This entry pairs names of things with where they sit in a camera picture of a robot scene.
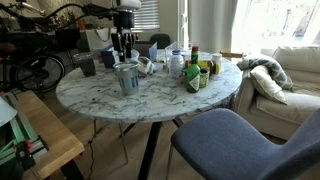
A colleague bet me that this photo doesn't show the blue upholstered chair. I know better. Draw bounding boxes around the blue upholstered chair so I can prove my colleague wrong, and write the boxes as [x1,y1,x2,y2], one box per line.
[165,107,320,180]

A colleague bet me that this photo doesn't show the orange jar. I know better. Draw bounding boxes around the orange jar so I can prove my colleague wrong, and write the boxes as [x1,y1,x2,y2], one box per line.
[77,18,87,30]

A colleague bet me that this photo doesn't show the beige curtain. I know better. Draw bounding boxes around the beige curtain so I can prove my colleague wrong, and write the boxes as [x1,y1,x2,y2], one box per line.
[187,0,239,54]

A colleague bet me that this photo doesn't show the clear bottle blue cap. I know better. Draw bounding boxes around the clear bottle blue cap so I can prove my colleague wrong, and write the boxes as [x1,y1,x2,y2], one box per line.
[168,49,185,80]

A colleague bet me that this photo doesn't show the beige sofa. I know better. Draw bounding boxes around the beige sofa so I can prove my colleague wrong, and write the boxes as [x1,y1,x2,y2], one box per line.
[234,44,320,141]

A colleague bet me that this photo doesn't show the red black clamp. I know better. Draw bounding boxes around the red black clamp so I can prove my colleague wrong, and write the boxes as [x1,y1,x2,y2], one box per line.
[14,139,37,171]

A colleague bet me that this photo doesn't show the clear plastic container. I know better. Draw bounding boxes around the clear plastic container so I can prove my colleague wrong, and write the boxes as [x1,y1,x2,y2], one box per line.
[163,40,179,63]

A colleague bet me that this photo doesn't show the patterned grey blanket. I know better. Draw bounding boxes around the patterned grey blanket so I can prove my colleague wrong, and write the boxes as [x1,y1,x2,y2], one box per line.
[236,56,294,91]

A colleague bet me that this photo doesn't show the green bottle red cap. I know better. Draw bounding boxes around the green bottle red cap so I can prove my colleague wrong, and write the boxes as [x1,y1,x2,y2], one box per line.
[181,45,202,94]

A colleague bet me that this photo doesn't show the small plastic cup dark contents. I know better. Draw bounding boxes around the small plastic cup dark contents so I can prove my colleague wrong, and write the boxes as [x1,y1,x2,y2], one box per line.
[72,51,97,78]

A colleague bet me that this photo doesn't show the cream cushion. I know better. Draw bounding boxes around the cream cushion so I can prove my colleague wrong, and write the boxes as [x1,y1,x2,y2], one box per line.
[249,64,288,106]

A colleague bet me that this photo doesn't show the dark jar yellow label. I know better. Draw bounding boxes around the dark jar yellow label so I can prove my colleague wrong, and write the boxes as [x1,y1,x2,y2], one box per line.
[208,60,222,76]

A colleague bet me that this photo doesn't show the white window blind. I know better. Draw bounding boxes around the white window blind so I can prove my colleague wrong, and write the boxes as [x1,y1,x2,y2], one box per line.
[131,0,161,33]

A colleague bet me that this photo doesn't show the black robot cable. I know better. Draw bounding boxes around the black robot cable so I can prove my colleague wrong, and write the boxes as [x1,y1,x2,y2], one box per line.
[0,2,116,26]

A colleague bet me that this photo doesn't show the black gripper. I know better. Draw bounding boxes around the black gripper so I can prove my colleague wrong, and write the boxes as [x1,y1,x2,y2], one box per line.
[110,27,136,63]

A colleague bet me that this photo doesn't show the black table base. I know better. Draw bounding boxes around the black table base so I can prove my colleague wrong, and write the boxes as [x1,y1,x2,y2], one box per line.
[119,116,184,180]

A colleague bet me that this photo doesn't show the white plastic container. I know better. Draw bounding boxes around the white plastic container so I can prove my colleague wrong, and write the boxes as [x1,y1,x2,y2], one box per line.
[211,53,223,66]

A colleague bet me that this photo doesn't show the green white metal rail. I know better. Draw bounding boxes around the green white metal rail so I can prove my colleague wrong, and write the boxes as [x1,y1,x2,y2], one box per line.
[0,91,49,168]

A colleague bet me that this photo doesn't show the black bicycle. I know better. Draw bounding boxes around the black bicycle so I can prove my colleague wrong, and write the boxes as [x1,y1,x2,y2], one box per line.
[0,41,67,94]

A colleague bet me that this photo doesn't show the white plastic object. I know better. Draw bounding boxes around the white plastic object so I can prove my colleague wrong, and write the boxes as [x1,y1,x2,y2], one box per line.
[0,96,18,128]

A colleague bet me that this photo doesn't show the blue cardboard box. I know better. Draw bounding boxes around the blue cardboard box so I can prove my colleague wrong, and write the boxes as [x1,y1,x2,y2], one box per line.
[100,40,158,69]

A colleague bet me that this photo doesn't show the white tote bag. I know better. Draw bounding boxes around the white tote bag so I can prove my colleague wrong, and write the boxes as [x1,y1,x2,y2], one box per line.
[84,27,122,52]

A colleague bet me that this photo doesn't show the grey upholstered chair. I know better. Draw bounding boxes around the grey upholstered chair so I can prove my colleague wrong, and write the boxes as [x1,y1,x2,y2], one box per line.
[149,33,172,50]

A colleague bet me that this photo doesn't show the black sideboard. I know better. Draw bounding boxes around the black sideboard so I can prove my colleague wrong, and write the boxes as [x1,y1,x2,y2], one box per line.
[0,16,81,54]

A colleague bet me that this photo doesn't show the small green jar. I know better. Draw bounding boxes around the small green jar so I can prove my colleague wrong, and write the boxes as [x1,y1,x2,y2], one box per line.
[199,68,210,89]

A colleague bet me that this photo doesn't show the black floor cable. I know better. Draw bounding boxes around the black floor cable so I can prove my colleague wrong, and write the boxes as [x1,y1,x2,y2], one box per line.
[85,131,98,180]

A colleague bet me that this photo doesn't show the yellow lid jar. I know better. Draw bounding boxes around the yellow lid jar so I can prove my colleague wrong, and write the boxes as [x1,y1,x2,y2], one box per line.
[197,59,210,70]

